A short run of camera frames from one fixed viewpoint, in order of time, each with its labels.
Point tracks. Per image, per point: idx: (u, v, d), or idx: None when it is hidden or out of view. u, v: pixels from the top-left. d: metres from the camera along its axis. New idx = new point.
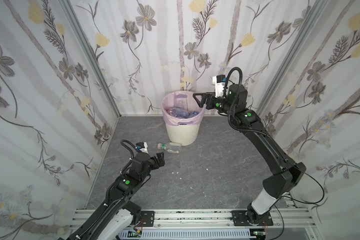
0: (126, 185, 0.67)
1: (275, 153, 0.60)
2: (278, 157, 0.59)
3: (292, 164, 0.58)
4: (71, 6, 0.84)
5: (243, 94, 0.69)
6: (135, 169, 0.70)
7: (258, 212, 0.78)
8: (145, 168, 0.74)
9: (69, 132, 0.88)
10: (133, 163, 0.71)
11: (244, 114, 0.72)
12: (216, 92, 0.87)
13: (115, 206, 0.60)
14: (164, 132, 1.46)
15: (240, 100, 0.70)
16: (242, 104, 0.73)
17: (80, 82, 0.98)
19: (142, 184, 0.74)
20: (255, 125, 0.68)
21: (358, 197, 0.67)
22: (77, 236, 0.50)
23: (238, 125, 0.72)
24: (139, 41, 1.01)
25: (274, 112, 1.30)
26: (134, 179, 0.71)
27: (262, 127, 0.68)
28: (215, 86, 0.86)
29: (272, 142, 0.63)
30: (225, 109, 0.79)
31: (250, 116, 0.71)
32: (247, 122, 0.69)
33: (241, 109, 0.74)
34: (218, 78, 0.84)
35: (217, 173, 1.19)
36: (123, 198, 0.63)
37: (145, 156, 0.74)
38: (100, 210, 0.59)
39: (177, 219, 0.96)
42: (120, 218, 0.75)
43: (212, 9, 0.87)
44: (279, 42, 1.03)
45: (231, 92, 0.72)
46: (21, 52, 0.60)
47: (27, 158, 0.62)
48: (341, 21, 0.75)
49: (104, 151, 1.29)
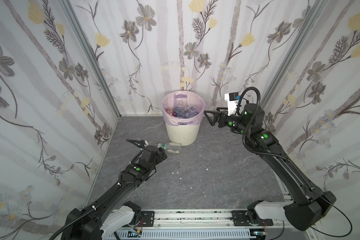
0: (136, 172, 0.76)
1: (300, 181, 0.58)
2: (302, 186, 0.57)
3: (319, 193, 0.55)
4: (71, 6, 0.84)
5: (259, 115, 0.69)
6: (145, 158, 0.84)
7: (258, 214, 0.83)
8: (153, 159, 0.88)
9: (69, 132, 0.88)
10: (143, 153, 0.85)
11: (260, 135, 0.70)
12: (229, 111, 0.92)
13: (127, 186, 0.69)
14: (164, 132, 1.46)
15: (256, 121, 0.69)
16: (257, 125, 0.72)
17: (80, 82, 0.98)
19: (148, 175, 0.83)
20: (273, 148, 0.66)
21: (358, 197, 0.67)
22: (93, 206, 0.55)
23: (254, 147, 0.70)
24: (139, 41, 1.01)
25: (274, 112, 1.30)
26: (143, 168, 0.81)
27: (281, 150, 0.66)
28: (228, 103, 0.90)
29: (293, 168, 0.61)
30: (239, 127, 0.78)
31: (267, 138, 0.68)
32: (264, 144, 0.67)
33: (255, 130, 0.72)
34: (231, 96, 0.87)
35: (217, 173, 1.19)
36: (134, 182, 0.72)
37: (153, 148, 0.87)
38: (114, 188, 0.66)
39: (178, 219, 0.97)
42: (123, 212, 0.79)
43: (212, 9, 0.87)
44: (279, 42, 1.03)
45: (246, 112, 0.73)
46: (21, 52, 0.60)
47: (27, 158, 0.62)
48: (341, 21, 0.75)
49: (104, 151, 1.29)
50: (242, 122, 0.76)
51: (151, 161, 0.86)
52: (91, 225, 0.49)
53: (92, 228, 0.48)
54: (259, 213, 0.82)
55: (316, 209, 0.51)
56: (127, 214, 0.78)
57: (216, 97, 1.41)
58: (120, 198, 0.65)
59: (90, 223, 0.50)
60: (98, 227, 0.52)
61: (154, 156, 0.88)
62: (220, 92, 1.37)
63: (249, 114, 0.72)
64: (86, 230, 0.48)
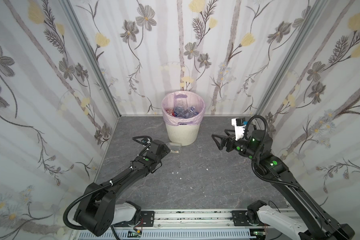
0: (145, 161, 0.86)
1: (314, 213, 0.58)
2: (318, 217, 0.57)
3: (336, 225, 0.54)
4: (71, 6, 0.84)
5: (267, 143, 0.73)
6: (152, 151, 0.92)
7: (259, 217, 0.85)
8: (160, 152, 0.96)
9: (69, 132, 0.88)
10: (151, 146, 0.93)
11: (269, 162, 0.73)
12: (237, 136, 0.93)
13: (138, 172, 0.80)
14: (164, 132, 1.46)
15: (264, 148, 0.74)
16: (266, 152, 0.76)
17: (80, 82, 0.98)
19: (153, 166, 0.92)
20: (284, 176, 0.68)
21: (358, 197, 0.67)
22: (111, 182, 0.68)
23: (264, 174, 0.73)
24: (139, 41, 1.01)
25: (274, 112, 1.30)
26: (151, 159, 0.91)
27: (292, 179, 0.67)
28: (235, 128, 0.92)
29: (307, 198, 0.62)
30: (248, 152, 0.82)
31: (276, 165, 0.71)
32: (274, 172, 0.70)
33: (264, 157, 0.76)
34: (238, 122, 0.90)
35: (216, 173, 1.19)
36: (144, 169, 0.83)
37: (159, 142, 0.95)
38: (127, 171, 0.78)
39: (178, 219, 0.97)
42: (128, 204, 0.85)
43: (212, 9, 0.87)
44: (279, 42, 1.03)
45: (254, 139, 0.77)
46: (21, 52, 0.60)
47: (27, 158, 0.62)
48: (341, 21, 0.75)
49: (104, 151, 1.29)
50: (251, 147, 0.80)
51: (159, 153, 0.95)
52: (108, 197, 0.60)
53: (108, 199, 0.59)
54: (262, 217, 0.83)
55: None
56: (130, 206, 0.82)
57: (216, 97, 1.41)
58: (132, 179, 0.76)
59: (107, 195, 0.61)
60: (114, 200, 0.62)
61: (161, 150, 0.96)
62: (220, 92, 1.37)
63: (257, 140, 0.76)
64: (104, 201, 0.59)
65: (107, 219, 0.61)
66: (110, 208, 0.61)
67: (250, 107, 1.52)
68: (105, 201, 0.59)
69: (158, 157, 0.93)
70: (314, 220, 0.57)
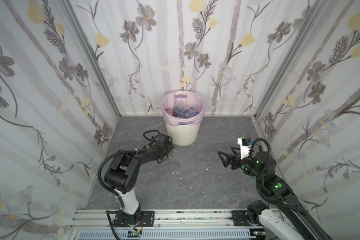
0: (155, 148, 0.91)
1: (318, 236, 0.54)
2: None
3: None
4: (71, 6, 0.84)
5: (271, 165, 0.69)
6: (160, 141, 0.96)
7: (260, 219, 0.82)
8: (166, 144, 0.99)
9: (70, 132, 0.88)
10: (159, 137, 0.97)
11: (274, 183, 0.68)
12: (241, 153, 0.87)
13: (152, 153, 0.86)
14: (164, 132, 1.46)
15: (268, 170, 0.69)
16: (270, 173, 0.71)
17: (80, 82, 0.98)
19: (160, 156, 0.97)
20: (289, 199, 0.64)
21: (358, 196, 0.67)
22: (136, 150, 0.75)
23: (269, 195, 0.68)
24: (139, 41, 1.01)
25: (274, 112, 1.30)
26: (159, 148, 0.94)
27: (297, 202, 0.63)
28: (241, 147, 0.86)
29: (312, 222, 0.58)
30: (252, 172, 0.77)
31: (281, 187, 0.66)
32: (279, 195, 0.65)
33: (269, 177, 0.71)
34: (244, 141, 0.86)
35: (216, 173, 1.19)
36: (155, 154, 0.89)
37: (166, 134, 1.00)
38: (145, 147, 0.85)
39: (178, 219, 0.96)
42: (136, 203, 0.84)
43: (212, 9, 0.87)
44: (279, 42, 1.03)
45: (258, 161, 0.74)
46: (21, 52, 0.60)
47: (27, 158, 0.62)
48: (341, 21, 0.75)
49: (104, 151, 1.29)
50: (255, 168, 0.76)
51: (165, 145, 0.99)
52: (136, 157, 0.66)
53: (138, 158, 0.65)
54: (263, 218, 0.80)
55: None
56: (135, 200, 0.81)
57: (216, 97, 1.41)
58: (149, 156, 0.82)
59: (136, 156, 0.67)
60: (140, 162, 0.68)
61: (167, 141, 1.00)
62: (220, 92, 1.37)
63: (261, 163, 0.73)
64: (133, 160, 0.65)
65: (134, 179, 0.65)
66: (137, 169, 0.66)
67: (250, 107, 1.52)
68: (134, 160, 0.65)
69: (164, 148, 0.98)
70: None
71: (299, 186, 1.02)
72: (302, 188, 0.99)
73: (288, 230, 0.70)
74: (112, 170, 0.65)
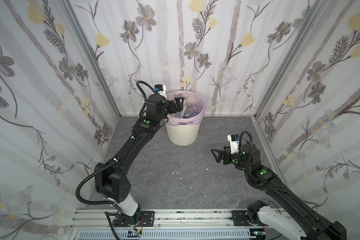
0: (146, 125, 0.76)
1: (303, 211, 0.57)
2: (307, 216, 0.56)
3: (326, 224, 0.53)
4: (71, 6, 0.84)
5: (256, 153, 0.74)
6: (151, 110, 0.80)
7: (260, 219, 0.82)
8: (160, 110, 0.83)
9: (69, 132, 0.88)
10: (148, 105, 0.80)
11: (260, 171, 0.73)
12: (231, 148, 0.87)
13: (141, 138, 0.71)
14: (164, 132, 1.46)
15: (254, 159, 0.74)
16: (256, 162, 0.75)
17: (80, 82, 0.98)
19: (160, 124, 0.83)
20: (273, 182, 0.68)
21: (358, 196, 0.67)
22: (115, 158, 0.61)
23: (256, 183, 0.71)
24: (139, 41, 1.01)
25: (274, 112, 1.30)
26: (152, 120, 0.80)
27: (281, 183, 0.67)
28: (230, 143, 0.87)
29: (296, 200, 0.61)
30: (241, 165, 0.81)
31: (266, 173, 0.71)
32: (264, 180, 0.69)
33: (255, 167, 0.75)
34: (233, 137, 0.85)
35: (216, 173, 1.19)
36: (148, 133, 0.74)
37: (157, 99, 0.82)
38: (129, 142, 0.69)
39: (178, 219, 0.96)
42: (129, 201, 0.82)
43: (212, 9, 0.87)
44: (279, 42, 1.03)
45: (244, 152, 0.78)
46: (20, 51, 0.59)
47: (27, 158, 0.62)
48: (341, 21, 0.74)
49: (104, 151, 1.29)
50: (243, 160, 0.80)
51: (159, 111, 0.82)
52: (118, 174, 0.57)
53: (118, 176, 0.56)
54: (262, 217, 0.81)
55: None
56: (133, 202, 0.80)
57: (216, 97, 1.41)
58: (139, 147, 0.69)
59: (117, 172, 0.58)
60: (124, 174, 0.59)
61: (161, 106, 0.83)
62: (220, 92, 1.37)
63: (247, 153, 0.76)
64: (114, 178, 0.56)
65: (126, 187, 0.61)
66: (124, 181, 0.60)
67: (250, 107, 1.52)
68: (116, 177, 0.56)
69: (159, 114, 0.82)
70: (304, 220, 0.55)
71: (299, 186, 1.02)
72: (302, 188, 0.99)
73: (282, 221, 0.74)
74: (100, 186, 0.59)
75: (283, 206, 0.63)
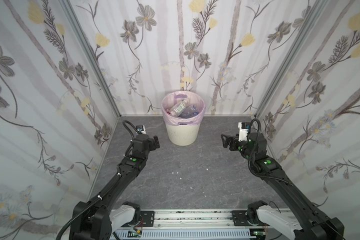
0: (132, 163, 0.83)
1: (301, 203, 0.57)
2: (305, 209, 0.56)
3: (324, 218, 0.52)
4: (71, 6, 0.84)
5: (262, 142, 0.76)
6: (137, 149, 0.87)
7: (259, 217, 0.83)
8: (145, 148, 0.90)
9: (70, 132, 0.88)
10: (135, 144, 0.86)
11: (264, 161, 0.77)
12: (240, 135, 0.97)
13: (127, 176, 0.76)
14: (164, 132, 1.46)
15: (259, 147, 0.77)
16: (262, 152, 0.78)
17: (80, 82, 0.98)
19: (146, 161, 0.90)
20: (275, 173, 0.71)
21: (358, 197, 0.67)
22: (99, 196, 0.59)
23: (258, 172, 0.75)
24: (139, 41, 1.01)
25: (274, 112, 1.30)
26: (139, 158, 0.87)
27: (283, 175, 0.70)
28: (240, 130, 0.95)
29: (297, 193, 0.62)
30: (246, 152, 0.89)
31: (270, 164, 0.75)
32: (267, 169, 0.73)
33: (260, 156, 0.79)
34: (243, 125, 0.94)
35: (217, 173, 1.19)
36: (133, 170, 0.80)
37: (144, 137, 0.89)
38: (116, 178, 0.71)
39: (177, 219, 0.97)
42: (125, 207, 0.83)
43: (212, 9, 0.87)
44: (279, 42, 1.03)
45: (250, 139, 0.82)
46: (20, 51, 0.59)
47: (27, 158, 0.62)
48: (341, 21, 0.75)
49: (104, 151, 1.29)
50: (248, 147, 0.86)
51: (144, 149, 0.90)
52: (101, 213, 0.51)
53: (101, 215, 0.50)
54: (260, 215, 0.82)
55: (321, 234, 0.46)
56: (129, 208, 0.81)
57: (216, 97, 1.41)
58: (126, 183, 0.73)
59: (100, 211, 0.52)
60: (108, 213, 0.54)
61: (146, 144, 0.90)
62: (220, 92, 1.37)
63: (254, 141, 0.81)
64: (96, 218, 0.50)
65: (106, 231, 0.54)
66: (106, 223, 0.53)
67: (250, 107, 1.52)
68: (98, 217, 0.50)
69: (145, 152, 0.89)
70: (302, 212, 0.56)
71: (299, 186, 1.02)
72: (302, 188, 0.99)
73: (278, 217, 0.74)
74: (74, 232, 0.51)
75: (282, 197, 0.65)
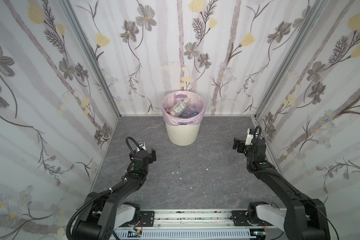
0: (136, 176, 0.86)
1: (286, 187, 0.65)
2: (289, 191, 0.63)
3: (304, 198, 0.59)
4: (71, 6, 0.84)
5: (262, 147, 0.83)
6: (138, 165, 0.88)
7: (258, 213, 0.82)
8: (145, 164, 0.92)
9: (70, 132, 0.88)
10: (135, 162, 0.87)
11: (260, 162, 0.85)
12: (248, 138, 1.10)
13: (132, 186, 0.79)
14: (164, 132, 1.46)
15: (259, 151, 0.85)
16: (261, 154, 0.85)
17: (80, 82, 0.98)
19: (146, 175, 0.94)
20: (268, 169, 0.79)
21: (358, 197, 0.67)
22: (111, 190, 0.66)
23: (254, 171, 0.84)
24: (139, 41, 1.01)
25: (274, 112, 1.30)
26: (140, 173, 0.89)
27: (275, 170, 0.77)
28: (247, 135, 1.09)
29: (285, 182, 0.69)
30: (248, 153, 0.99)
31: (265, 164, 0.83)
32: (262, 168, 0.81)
33: (259, 158, 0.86)
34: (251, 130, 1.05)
35: (217, 173, 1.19)
36: (137, 182, 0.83)
37: (144, 154, 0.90)
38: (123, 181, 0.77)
39: (177, 219, 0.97)
42: (125, 206, 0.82)
43: (212, 9, 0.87)
44: (279, 42, 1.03)
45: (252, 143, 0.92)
46: (20, 51, 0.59)
47: (27, 158, 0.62)
48: (341, 21, 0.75)
49: (104, 151, 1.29)
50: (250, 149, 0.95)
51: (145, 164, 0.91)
52: (112, 201, 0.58)
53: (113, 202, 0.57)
54: (259, 212, 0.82)
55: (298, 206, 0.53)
56: (130, 207, 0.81)
57: (216, 97, 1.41)
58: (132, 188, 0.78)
59: (111, 199, 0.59)
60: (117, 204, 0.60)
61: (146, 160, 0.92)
62: (220, 92, 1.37)
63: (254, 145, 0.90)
64: (107, 205, 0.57)
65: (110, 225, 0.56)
66: (113, 214, 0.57)
67: (250, 107, 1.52)
68: (109, 204, 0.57)
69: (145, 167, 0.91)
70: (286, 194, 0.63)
71: (299, 186, 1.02)
72: (302, 188, 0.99)
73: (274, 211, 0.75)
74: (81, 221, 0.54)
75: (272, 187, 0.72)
